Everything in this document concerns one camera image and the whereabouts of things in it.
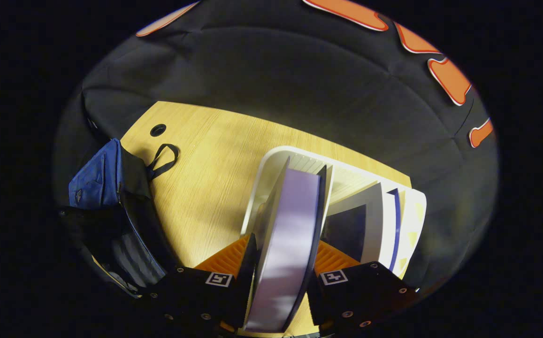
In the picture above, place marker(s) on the dark blue spine book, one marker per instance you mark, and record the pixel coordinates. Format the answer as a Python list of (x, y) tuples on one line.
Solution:
[(351, 230)]

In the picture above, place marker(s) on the white spine book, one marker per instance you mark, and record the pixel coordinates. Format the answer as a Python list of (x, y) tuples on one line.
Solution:
[(290, 234)]

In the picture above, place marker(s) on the white bookshelf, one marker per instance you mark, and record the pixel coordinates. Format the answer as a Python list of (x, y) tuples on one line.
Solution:
[(346, 180)]

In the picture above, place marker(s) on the blue schoolbag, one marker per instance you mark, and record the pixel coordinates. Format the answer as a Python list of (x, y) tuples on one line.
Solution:
[(97, 183)]

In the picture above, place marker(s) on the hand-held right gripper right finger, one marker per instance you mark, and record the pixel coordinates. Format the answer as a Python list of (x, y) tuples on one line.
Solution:
[(365, 291)]

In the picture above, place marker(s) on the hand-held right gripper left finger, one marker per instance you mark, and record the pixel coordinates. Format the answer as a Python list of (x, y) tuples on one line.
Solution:
[(248, 267)]

